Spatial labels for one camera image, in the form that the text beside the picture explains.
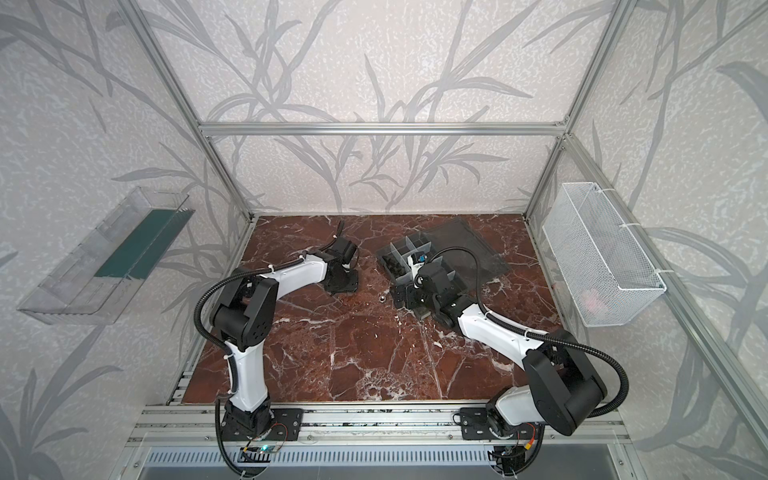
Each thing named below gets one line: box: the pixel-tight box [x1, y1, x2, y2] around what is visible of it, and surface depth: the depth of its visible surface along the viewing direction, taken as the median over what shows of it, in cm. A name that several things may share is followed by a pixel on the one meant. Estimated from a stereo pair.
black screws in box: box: [382, 253, 405, 276], surface depth 104 cm
